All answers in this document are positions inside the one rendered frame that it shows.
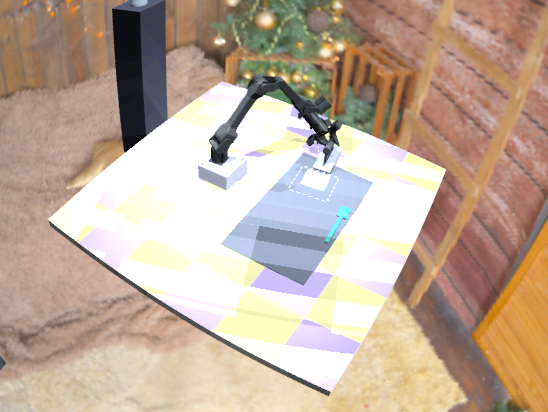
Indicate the light blue flat mat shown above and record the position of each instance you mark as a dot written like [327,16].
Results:
[285,231]

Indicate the white square tile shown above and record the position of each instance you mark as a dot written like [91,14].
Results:
[315,180]

